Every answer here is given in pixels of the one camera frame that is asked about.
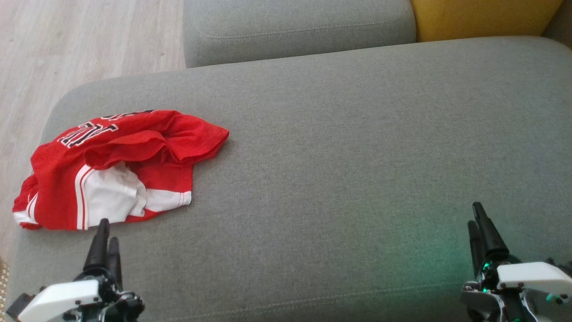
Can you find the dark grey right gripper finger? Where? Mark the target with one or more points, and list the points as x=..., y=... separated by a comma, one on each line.
x=475, y=248
x=490, y=241

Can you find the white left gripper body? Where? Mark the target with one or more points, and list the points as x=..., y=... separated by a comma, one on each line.
x=62, y=299

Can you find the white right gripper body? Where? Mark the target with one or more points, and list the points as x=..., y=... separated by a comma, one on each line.
x=532, y=277

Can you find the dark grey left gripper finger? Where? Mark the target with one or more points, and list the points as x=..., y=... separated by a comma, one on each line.
x=115, y=261
x=97, y=250

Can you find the red Bulls basketball jersey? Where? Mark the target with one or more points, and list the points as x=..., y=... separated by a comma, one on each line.
x=134, y=138

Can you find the grey sofa seat cushion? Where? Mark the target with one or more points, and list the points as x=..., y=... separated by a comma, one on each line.
x=335, y=179

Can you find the yellow sofa cushion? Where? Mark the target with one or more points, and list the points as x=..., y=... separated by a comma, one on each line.
x=482, y=18

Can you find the grey sofa side cushion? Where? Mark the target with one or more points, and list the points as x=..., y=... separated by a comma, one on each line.
x=561, y=27

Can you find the grey sofa back cushion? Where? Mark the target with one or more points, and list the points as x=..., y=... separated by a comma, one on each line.
x=295, y=27

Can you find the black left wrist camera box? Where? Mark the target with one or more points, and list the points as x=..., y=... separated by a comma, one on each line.
x=17, y=307

